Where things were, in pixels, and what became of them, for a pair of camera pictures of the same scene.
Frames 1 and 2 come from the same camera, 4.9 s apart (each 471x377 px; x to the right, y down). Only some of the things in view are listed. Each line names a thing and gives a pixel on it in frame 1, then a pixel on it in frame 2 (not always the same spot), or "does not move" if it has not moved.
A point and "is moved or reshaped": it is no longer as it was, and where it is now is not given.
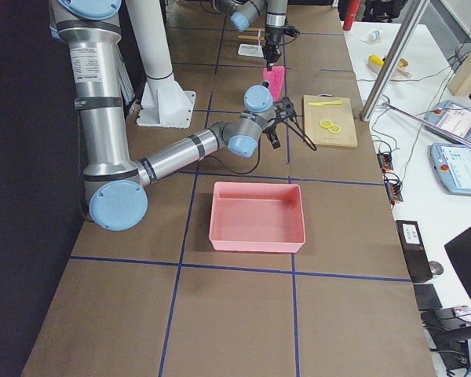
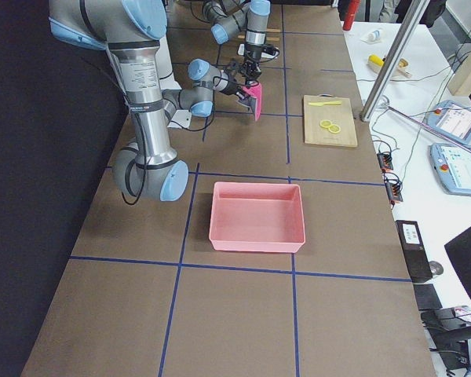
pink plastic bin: (257, 217) does not move
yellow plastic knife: (323, 104) does not move
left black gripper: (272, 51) → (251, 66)
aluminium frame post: (393, 60) does not move
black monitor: (469, 254) does not move
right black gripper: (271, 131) → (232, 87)
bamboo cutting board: (329, 121) does not move
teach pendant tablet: (455, 118) does not move
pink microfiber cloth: (275, 78) is moved or reshaped
